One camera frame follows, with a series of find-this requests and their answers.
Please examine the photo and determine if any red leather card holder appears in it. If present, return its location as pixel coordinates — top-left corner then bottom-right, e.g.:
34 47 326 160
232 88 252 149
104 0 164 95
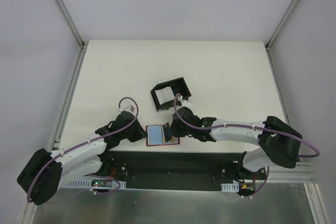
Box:
146 125 181 146

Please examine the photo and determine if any black card box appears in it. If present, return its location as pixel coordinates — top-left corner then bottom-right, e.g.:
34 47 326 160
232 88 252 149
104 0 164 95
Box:
150 77 192 111

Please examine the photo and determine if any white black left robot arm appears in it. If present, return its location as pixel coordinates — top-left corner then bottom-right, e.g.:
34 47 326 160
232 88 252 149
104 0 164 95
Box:
17 111 147 205

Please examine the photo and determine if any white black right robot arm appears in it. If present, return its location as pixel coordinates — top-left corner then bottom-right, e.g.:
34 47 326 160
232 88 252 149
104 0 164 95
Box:
171 107 302 179

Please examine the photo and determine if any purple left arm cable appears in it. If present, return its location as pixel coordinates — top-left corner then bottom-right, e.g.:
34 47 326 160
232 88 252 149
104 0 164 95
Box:
27 97 139 204

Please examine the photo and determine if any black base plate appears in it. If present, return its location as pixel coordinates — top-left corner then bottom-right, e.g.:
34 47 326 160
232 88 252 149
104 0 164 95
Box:
80 150 266 190

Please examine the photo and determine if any left white cable duct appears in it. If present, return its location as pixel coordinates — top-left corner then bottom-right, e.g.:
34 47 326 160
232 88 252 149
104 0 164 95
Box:
62 178 126 189

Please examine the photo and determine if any white cable duct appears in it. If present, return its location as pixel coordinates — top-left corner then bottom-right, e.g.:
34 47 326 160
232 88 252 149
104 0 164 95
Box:
220 182 239 193
62 178 126 189

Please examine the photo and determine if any right white cable duct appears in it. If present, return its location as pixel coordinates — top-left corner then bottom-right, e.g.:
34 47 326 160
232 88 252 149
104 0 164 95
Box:
220 182 239 193

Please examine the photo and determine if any aluminium front rail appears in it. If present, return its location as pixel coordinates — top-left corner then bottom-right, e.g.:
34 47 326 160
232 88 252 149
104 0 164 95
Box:
268 162 317 184

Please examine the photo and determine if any left aluminium frame post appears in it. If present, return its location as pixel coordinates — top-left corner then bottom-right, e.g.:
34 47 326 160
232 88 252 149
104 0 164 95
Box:
40 0 89 49

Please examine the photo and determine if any aluminium frame post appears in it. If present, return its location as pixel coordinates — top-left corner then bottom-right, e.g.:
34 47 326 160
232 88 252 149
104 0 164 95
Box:
40 0 89 49
264 0 318 51

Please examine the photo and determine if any right aluminium frame post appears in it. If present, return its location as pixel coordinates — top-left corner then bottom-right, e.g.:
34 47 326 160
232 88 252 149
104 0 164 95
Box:
264 0 318 51

